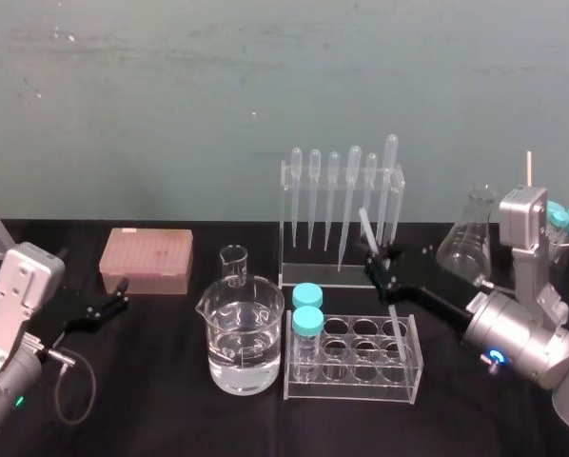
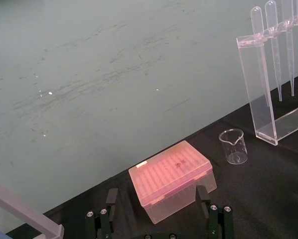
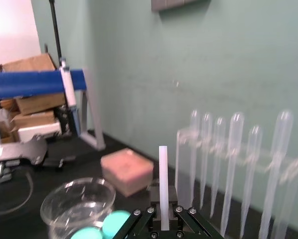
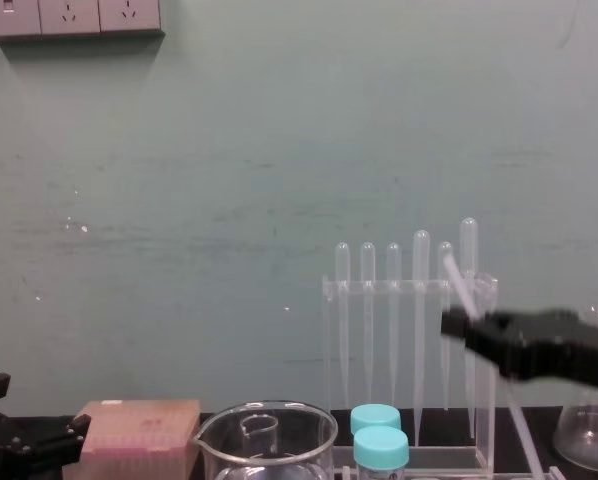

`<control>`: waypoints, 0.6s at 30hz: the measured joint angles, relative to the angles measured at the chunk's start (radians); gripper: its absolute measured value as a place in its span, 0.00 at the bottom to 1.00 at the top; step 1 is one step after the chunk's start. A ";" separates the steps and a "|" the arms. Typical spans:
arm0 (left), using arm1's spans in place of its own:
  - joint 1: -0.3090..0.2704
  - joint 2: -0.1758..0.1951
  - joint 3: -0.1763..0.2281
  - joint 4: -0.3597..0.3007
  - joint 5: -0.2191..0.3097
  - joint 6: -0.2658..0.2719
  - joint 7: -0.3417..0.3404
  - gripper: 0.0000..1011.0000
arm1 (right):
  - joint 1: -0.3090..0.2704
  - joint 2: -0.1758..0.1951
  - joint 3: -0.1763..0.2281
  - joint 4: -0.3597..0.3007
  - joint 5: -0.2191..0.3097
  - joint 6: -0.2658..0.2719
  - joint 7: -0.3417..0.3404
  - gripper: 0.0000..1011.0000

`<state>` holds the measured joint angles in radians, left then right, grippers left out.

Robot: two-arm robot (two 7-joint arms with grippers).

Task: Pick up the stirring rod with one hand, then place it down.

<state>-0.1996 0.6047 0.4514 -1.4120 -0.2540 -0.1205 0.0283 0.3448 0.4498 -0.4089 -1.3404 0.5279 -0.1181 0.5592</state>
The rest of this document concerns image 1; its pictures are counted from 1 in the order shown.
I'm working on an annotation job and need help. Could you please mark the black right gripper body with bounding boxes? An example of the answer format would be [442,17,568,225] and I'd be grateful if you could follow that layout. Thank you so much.
[392,241,480,335]

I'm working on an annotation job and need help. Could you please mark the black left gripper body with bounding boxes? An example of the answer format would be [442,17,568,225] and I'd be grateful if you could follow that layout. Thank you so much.
[32,284,101,351]

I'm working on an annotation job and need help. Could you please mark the pink pipette tip box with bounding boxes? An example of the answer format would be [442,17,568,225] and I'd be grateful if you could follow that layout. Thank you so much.
[98,227,195,296]

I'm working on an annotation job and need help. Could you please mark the clear glass conical flask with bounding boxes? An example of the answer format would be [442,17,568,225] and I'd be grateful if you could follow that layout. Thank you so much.
[435,182,500,283]

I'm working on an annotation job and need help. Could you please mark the clear acrylic pipette rack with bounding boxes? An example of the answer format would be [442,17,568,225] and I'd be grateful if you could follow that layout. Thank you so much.
[278,158,406,289]

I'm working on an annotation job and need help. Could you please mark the clear acrylic tube rack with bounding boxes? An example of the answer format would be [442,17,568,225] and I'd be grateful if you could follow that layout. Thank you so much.
[284,308,425,407]

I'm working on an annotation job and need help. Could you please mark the small empty glass beaker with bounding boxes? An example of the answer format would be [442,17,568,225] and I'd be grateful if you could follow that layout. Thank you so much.
[219,244,249,288]

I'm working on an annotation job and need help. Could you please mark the black table cloth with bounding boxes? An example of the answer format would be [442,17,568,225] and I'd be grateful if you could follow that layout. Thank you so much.
[0,217,569,457]

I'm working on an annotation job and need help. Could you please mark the large glass beaker with water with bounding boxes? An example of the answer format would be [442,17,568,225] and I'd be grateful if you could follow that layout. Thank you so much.
[194,274,286,396]

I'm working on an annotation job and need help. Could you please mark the thin dark left gripper cable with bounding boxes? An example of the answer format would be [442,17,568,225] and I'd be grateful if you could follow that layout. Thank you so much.
[40,348,99,426]

